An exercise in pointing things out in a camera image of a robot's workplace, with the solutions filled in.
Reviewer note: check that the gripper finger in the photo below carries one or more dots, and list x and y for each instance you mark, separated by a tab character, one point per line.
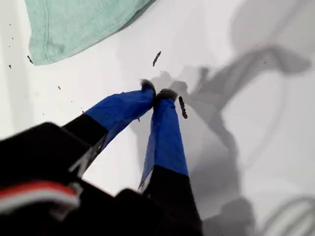
115	110
167	147

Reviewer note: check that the pale green T-shirt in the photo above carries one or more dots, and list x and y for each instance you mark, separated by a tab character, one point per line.
73	24

